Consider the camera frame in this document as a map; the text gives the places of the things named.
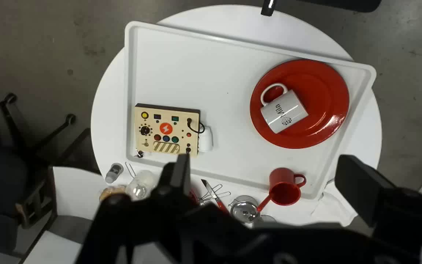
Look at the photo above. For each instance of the red cup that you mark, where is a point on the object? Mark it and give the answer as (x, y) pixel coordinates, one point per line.
(285, 187)

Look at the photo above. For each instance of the clear measuring cup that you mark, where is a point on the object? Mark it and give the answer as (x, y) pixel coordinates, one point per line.
(143, 184)

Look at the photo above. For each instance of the white plastic tray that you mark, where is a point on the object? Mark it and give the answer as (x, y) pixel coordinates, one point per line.
(216, 76)

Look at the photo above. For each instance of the small metal pot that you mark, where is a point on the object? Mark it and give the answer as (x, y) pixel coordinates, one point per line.
(245, 209)

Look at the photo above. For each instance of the salt shaker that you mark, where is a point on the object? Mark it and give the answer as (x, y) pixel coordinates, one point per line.
(114, 174)

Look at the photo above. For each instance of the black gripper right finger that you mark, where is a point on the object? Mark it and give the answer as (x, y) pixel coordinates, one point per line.
(389, 211)

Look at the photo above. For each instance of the red plate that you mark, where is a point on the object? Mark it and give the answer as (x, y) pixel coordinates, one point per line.
(322, 92)

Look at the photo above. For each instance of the grey office chair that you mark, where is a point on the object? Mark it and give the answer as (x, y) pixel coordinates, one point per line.
(26, 178)

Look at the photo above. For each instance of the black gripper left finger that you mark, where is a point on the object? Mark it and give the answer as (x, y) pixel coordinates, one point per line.
(177, 177)

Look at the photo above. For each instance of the wooden busy board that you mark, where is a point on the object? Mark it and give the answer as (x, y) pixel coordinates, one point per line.
(166, 130)

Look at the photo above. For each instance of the white mug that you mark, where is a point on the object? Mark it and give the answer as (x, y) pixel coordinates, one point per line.
(282, 112)

